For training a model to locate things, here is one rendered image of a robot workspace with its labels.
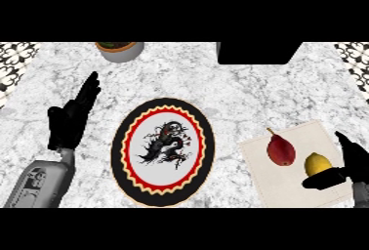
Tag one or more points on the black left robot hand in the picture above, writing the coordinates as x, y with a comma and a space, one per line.
73, 120

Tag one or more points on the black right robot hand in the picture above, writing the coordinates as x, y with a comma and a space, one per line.
356, 159

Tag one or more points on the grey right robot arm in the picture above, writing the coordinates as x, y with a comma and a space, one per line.
361, 195

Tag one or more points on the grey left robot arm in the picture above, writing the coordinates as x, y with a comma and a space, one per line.
40, 184

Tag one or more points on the yellow lemon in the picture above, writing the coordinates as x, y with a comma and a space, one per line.
316, 162

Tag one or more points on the beige placemat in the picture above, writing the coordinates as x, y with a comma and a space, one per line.
284, 179

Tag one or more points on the black red dragon plate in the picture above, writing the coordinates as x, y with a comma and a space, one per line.
163, 152

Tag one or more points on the red mango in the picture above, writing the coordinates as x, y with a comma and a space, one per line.
281, 150

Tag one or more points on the grey plant pot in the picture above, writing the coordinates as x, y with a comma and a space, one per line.
120, 50

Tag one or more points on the black appliance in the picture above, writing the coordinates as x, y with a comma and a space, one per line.
257, 52

